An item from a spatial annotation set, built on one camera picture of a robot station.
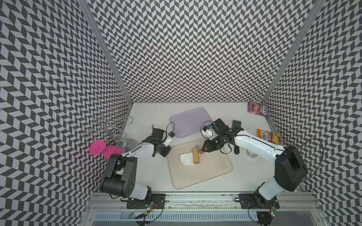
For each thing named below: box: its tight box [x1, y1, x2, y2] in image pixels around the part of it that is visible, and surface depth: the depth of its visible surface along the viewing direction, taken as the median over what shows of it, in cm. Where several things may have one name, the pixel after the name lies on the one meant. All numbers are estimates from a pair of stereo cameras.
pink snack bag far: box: [247, 100, 269, 118], surface depth 111 cm
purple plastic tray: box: [169, 106, 212, 138], surface depth 111 cm
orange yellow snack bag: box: [256, 128, 283, 146], surface depth 96 cm
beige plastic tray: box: [166, 138, 233, 190], surface depth 86 cm
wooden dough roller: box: [192, 146, 201, 164], surface depth 88 cm
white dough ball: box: [179, 152, 201, 166], surface depth 88 cm
